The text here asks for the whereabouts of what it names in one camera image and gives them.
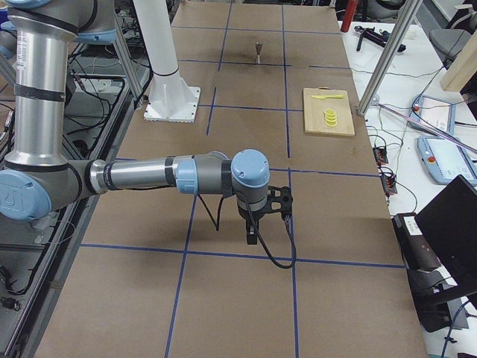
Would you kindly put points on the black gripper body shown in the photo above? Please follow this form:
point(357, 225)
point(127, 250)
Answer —
point(252, 219)

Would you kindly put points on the front lemon slice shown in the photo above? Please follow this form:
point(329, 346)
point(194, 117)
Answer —
point(330, 124)

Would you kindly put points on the yellow plastic knife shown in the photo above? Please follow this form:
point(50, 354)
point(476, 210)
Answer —
point(323, 97)

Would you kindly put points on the steel double jigger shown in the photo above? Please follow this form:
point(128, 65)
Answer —
point(258, 48)

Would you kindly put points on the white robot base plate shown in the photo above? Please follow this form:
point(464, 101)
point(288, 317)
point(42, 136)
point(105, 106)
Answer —
point(167, 106)

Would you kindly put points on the black label printer box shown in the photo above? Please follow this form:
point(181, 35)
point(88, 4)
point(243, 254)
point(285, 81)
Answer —
point(417, 253)

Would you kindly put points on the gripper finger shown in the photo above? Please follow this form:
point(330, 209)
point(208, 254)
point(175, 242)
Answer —
point(252, 236)

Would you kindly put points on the red cylinder bottle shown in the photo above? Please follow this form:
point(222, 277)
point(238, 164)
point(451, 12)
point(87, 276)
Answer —
point(349, 15)

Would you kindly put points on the green handled reacher grabber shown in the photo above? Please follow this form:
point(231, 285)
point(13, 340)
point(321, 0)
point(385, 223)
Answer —
point(425, 126)

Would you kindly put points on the aluminium frame post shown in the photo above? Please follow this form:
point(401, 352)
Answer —
point(404, 20)

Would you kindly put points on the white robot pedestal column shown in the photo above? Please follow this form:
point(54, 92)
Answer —
point(156, 32)

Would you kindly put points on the grey office chair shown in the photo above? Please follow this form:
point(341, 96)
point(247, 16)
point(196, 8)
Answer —
point(449, 42)

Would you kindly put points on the bamboo cutting board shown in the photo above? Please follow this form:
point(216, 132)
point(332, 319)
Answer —
point(314, 119)

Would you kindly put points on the black tripod stick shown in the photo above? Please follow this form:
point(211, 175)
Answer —
point(379, 38)

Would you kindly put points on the far blue teach pendant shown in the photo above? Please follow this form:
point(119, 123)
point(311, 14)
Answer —
point(435, 111)

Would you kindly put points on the black computer monitor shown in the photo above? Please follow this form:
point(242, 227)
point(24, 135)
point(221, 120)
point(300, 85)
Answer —
point(448, 223)

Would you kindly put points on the near blue teach pendant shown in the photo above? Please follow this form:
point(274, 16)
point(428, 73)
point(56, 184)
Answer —
point(444, 160)

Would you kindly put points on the blue teach pendant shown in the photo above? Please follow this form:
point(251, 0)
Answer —
point(444, 160)
point(435, 111)

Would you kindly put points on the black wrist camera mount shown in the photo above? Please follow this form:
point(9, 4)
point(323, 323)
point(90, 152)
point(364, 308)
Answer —
point(280, 201)

